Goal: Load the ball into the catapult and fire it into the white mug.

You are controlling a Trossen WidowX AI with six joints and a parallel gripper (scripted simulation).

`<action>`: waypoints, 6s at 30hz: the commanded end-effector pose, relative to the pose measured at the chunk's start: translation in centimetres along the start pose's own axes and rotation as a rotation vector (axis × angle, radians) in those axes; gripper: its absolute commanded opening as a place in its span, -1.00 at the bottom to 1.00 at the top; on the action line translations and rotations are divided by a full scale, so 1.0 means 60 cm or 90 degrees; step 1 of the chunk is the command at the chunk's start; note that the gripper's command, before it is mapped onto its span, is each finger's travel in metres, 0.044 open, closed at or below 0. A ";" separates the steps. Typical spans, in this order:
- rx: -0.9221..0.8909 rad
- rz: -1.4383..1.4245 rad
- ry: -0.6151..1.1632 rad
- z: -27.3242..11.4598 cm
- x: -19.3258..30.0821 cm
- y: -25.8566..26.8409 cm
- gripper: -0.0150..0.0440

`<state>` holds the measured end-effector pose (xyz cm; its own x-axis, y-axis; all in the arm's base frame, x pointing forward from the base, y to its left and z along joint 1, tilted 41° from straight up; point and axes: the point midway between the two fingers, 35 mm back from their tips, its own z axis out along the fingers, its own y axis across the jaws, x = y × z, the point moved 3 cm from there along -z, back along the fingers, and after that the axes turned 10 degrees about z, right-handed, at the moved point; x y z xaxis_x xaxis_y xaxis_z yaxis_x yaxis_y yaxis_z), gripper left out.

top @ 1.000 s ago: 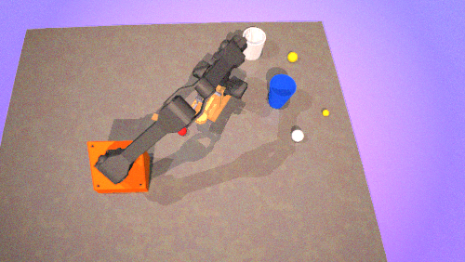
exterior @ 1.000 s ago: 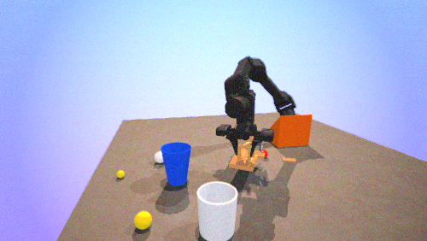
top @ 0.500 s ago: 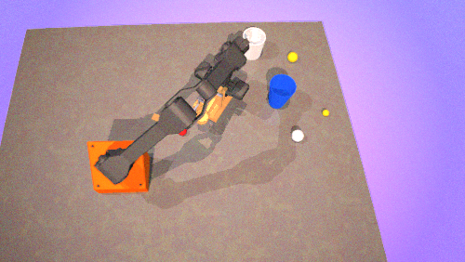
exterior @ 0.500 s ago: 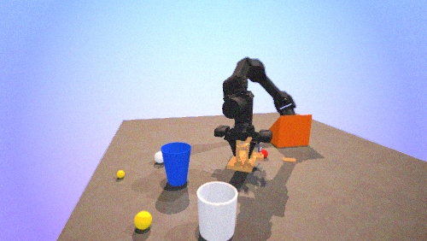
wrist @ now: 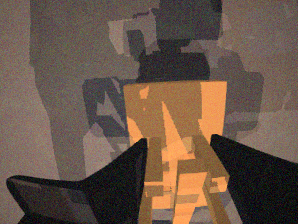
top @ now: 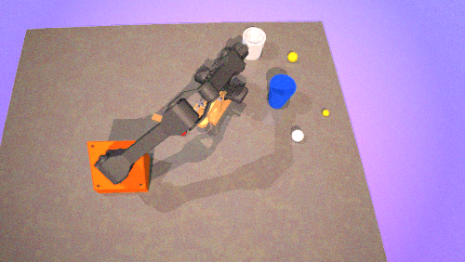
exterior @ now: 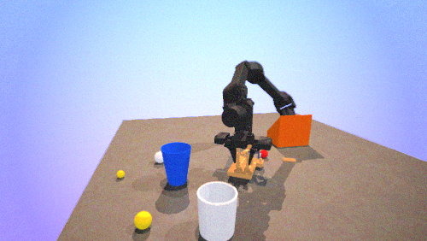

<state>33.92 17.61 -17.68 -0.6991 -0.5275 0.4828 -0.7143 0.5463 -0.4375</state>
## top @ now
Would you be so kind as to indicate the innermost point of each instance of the blue cup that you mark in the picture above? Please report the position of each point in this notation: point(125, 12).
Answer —
point(282, 87)

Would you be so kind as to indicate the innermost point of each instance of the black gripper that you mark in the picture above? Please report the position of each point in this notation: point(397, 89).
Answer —
point(235, 92)

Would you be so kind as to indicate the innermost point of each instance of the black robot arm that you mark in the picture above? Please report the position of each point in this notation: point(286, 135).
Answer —
point(178, 118)

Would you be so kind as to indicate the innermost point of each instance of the white cup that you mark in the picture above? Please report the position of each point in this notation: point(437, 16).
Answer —
point(254, 38)

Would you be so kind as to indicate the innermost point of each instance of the white ball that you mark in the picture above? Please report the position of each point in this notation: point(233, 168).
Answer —
point(297, 135)

